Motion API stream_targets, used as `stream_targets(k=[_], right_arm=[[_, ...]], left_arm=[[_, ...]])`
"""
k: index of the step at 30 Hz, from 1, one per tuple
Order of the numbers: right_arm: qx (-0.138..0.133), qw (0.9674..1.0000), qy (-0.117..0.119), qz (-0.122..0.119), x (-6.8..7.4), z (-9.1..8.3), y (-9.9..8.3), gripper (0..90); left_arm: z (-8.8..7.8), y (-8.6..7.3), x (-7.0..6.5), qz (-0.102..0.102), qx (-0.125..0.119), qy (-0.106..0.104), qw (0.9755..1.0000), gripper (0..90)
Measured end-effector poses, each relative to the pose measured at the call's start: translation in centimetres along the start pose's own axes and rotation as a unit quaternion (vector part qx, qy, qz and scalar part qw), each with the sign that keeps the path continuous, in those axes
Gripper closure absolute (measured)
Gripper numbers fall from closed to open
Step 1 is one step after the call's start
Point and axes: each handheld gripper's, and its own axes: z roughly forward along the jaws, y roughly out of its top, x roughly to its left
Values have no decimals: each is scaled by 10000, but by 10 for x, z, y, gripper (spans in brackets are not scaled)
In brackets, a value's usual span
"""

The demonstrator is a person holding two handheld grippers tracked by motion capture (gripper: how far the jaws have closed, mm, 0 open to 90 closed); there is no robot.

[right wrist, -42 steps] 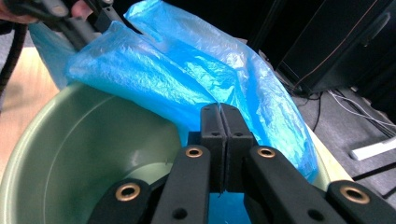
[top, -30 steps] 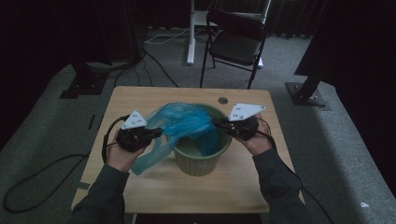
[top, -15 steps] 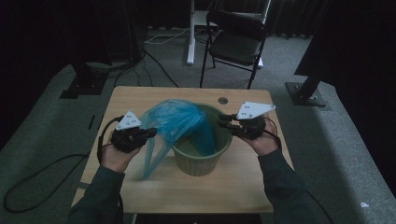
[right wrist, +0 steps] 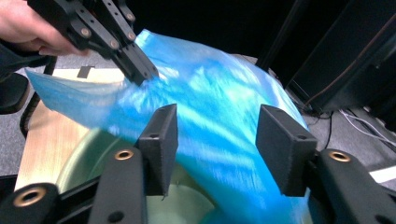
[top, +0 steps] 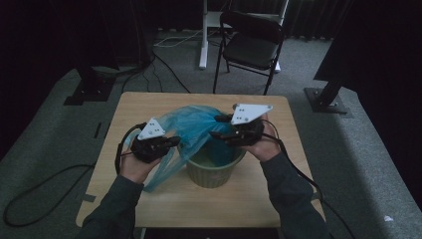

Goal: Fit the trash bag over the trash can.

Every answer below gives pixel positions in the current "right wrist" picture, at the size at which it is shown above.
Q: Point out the green plastic bin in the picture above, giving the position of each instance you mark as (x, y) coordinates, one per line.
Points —
(84, 158)

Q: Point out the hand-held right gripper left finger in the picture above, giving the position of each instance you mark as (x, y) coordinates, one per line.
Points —
(158, 149)

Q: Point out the large black equipment case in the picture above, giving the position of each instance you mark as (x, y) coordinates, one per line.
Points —
(348, 62)

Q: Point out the black tape strip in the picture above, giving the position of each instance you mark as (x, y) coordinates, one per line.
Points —
(84, 71)

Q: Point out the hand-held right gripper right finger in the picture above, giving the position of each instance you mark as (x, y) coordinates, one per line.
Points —
(286, 155)

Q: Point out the blue plastic bag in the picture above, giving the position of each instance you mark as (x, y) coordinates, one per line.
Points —
(218, 109)

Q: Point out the white desk frame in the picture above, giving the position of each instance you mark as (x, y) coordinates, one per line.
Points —
(384, 174)

